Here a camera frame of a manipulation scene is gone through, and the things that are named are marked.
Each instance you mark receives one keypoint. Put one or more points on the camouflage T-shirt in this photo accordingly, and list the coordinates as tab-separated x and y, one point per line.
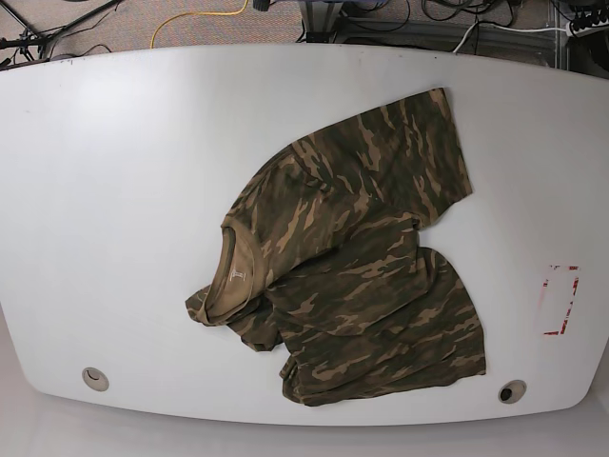
321	254

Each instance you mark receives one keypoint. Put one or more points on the red tape rectangle marking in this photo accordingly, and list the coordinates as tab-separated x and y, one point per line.
557	298

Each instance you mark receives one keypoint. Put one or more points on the white power strip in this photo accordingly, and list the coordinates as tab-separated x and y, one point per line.
588	23

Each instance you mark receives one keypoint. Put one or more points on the aluminium frame post base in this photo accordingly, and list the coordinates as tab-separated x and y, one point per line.
319	19

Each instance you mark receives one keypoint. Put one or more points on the left table cable grommet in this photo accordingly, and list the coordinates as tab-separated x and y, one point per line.
95	379

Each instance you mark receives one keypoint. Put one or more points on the table cable grommet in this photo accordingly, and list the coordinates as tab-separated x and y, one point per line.
512	392
95	379

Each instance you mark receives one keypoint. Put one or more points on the right table cable grommet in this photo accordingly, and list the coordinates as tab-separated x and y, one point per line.
512	392

